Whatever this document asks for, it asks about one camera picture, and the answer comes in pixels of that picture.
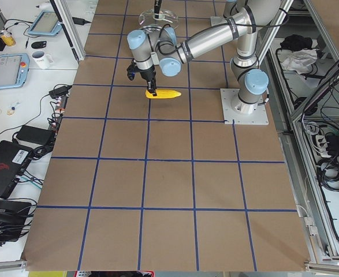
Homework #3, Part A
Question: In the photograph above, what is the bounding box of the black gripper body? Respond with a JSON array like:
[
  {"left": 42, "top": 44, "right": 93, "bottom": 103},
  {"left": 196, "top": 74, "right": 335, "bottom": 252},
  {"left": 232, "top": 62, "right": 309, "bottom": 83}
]
[
  {"left": 140, "top": 66, "right": 156, "bottom": 83},
  {"left": 154, "top": 0, "right": 162, "bottom": 13}
]

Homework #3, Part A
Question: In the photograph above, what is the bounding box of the yellow corn cob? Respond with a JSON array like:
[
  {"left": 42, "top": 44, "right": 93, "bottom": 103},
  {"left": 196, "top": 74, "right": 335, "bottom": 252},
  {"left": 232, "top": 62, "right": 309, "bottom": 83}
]
[{"left": 145, "top": 89, "right": 182, "bottom": 100}]

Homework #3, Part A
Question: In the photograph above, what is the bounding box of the glass pot lid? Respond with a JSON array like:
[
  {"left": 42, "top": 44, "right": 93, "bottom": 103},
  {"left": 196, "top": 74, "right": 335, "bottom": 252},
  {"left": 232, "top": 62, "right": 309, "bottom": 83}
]
[{"left": 138, "top": 9, "right": 179, "bottom": 32}]

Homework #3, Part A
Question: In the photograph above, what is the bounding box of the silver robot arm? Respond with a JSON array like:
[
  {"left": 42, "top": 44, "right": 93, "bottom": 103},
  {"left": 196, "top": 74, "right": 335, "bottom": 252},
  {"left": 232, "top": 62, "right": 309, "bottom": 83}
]
[{"left": 126, "top": 1, "right": 281, "bottom": 107}]

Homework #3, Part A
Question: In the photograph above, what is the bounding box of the black power adapter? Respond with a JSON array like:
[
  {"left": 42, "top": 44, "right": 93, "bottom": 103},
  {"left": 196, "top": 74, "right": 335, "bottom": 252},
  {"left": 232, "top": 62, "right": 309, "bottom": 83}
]
[{"left": 49, "top": 85, "right": 72, "bottom": 99}]

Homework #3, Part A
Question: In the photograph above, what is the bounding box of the white mug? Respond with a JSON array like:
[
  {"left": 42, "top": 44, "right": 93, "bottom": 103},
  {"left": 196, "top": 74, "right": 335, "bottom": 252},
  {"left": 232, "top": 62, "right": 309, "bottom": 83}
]
[{"left": 32, "top": 50, "right": 54, "bottom": 69}]

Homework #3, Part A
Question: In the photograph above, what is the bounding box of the blue teach pendant far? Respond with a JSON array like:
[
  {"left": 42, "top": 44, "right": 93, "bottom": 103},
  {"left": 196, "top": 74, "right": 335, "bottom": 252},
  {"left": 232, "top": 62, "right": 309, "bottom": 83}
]
[{"left": 27, "top": 10, "right": 62, "bottom": 36}]

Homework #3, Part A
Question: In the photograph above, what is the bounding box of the blue teach pendant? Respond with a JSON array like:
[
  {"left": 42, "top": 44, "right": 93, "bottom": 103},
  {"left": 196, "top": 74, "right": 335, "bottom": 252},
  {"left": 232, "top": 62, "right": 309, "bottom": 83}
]
[
  {"left": 27, "top": 10, "right": 62, "bottom": 36},
  {"left": 0, "top": 53, "right": 30, "bottom": 89}
]

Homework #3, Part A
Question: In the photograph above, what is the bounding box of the blue teach pendant near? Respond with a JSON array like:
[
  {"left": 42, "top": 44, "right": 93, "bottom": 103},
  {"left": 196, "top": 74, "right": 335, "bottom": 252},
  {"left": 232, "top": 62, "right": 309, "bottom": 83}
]
[{"left": 0, "top": 53, "right": 30, "bottom": 89}]

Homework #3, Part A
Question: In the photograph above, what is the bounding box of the black laptop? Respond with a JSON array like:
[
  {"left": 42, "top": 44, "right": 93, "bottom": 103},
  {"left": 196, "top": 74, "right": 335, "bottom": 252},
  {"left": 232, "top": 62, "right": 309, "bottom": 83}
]
[{"left": 0, "top": 140, "right": 33, "bottom": 199}]

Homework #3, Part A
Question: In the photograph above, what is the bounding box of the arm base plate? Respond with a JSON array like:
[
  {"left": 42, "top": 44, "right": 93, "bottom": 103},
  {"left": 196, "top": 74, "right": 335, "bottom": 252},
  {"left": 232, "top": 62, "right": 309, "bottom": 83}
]
[
  {"left": 220, "top": 88, "right": 269, "bottom": 125},
  {"left": 210, "top": 16, "right": 229, "bottom": 27}
]

